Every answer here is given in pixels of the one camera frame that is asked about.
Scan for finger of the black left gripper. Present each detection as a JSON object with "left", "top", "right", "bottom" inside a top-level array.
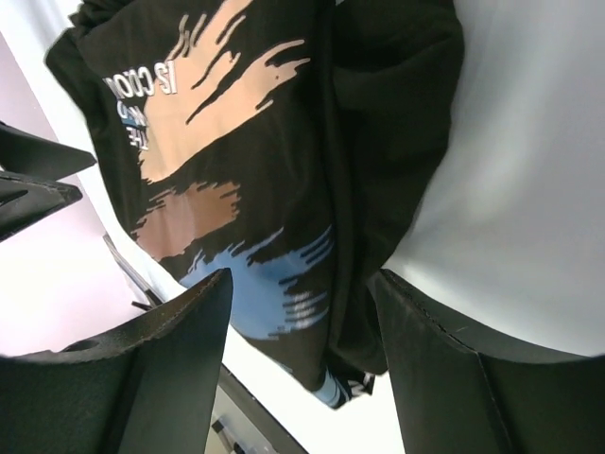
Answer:
[
  {"left": 1, "top": 172, "right": 82, "bottom": 241},
  {"left": 0, "top": 122, "right": 96, "bottom": 181}
]

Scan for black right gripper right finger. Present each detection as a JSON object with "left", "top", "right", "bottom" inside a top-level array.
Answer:
[{"left": 369, "top": 271, "right": 604, "bottom": 454}]

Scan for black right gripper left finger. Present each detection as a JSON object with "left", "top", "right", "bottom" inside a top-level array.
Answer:
[{"left": 1, "top": 270, "right": 233, "bottom": 454}]

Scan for black t shirt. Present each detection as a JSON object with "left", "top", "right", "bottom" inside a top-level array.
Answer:
[{"left": 45, "top": 1, "right": 464, "bottom": 409}]

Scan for left aluminium corner post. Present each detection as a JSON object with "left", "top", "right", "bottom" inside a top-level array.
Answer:
[{"left": 103, "top": 234, "right": 164, "bottom": 312}]

